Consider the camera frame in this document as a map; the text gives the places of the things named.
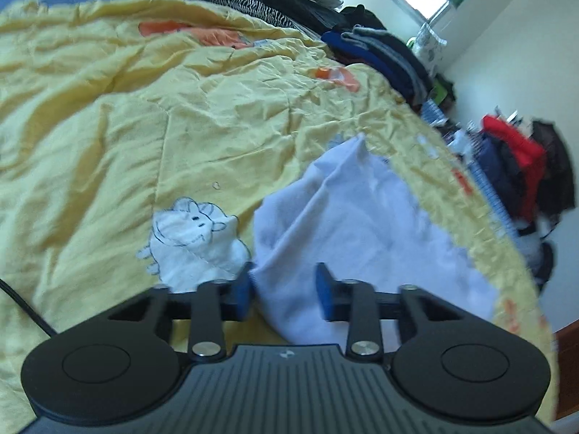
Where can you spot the black white striped cloth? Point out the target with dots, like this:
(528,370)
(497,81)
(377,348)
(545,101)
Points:
(253,7)

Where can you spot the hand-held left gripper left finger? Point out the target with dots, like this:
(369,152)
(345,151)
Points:
(243,294)

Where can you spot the green plastic stool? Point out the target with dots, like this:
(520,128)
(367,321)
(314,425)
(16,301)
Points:
(439,95)

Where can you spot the yellow printed blanket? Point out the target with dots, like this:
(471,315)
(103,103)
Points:
(113,122)

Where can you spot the dark jacket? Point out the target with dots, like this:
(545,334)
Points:
(554,158)

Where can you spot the pile of dark folded clothes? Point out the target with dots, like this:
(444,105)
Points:
(384,54)

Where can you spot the light blue blanket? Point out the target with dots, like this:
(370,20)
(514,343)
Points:
(491,199)

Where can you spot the red jacket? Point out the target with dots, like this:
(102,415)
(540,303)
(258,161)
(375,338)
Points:
(520,153)

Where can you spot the lavender small garment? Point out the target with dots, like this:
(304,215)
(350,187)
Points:
(362,217)

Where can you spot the white patterned bag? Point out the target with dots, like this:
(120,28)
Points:
(429,49)

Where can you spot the navy jacket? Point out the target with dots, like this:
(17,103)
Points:
(493,162)

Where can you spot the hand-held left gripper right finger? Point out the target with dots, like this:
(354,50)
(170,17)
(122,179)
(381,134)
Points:
(324,291)

